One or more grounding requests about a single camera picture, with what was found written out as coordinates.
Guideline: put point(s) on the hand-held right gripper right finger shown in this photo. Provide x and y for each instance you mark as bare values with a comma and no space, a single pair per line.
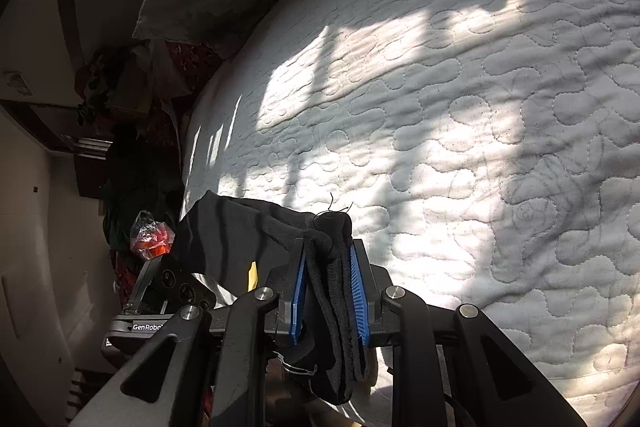
360,297

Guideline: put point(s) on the pile of clutter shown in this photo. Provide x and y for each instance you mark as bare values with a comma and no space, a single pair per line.
110,82

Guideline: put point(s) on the dark clothing heap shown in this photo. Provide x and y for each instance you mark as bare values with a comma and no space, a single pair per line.
135,187

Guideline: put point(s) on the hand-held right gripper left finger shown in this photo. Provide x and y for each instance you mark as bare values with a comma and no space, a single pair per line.
300,287

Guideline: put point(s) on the black pants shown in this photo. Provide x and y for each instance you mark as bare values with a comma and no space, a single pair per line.
230,237

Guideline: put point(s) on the white quilted mattress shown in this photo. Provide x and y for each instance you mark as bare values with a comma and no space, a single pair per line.
450,132

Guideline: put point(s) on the orange plastic bag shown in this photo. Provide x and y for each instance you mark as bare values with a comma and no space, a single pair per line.
152,239

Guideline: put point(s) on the red floral pillow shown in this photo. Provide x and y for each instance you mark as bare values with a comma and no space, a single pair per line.
195,59

